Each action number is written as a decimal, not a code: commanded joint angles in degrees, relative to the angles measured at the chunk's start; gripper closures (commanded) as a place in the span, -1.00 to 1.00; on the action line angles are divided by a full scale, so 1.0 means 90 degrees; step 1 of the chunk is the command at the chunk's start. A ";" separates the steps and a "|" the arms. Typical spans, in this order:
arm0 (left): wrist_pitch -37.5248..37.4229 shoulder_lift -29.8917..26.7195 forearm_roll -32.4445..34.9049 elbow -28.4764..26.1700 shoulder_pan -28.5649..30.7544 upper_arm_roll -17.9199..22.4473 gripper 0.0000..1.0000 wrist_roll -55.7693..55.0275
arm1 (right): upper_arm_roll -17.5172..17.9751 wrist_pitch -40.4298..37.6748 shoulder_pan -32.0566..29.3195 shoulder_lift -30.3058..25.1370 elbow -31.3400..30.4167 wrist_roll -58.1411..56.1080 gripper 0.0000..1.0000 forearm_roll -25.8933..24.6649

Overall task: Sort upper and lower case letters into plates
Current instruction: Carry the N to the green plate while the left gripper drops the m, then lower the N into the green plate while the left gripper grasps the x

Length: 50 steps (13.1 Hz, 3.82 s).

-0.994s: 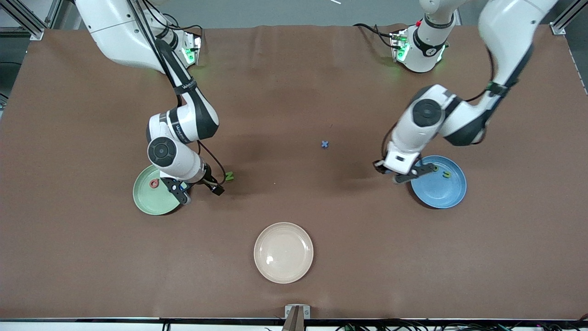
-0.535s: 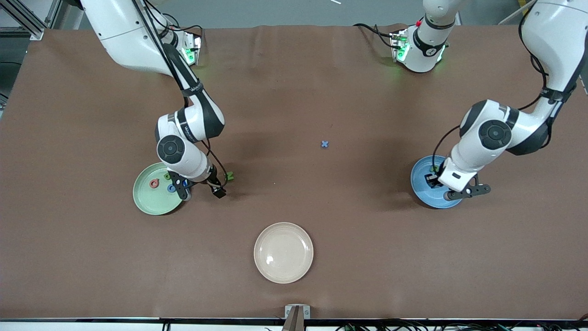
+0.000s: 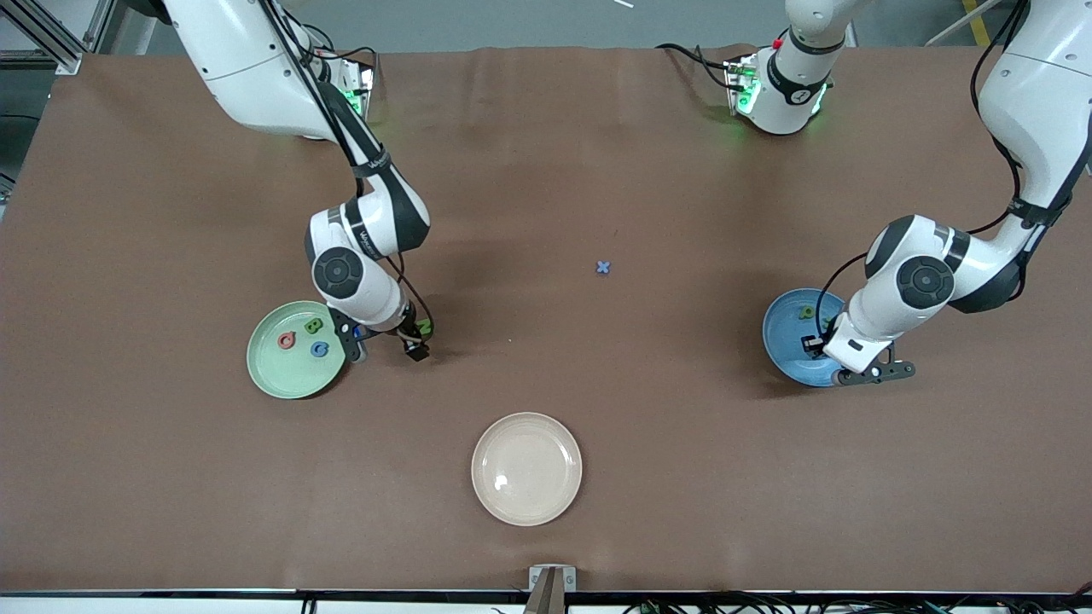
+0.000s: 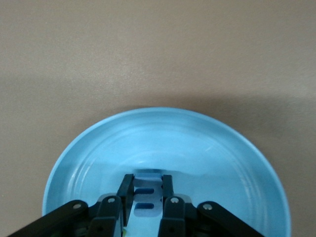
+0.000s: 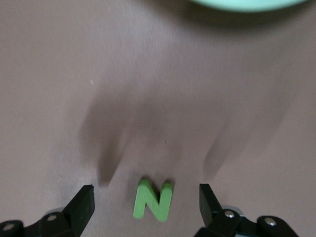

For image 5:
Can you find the green letter N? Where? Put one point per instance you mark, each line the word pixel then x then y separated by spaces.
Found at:
pixel 143 197

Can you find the green plate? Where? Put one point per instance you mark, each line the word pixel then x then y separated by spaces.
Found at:
pixel 247 4

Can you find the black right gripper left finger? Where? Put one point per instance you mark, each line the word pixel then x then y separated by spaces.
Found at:
pixel 74 217

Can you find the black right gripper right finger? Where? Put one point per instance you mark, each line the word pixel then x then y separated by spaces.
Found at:
pixel 212 217

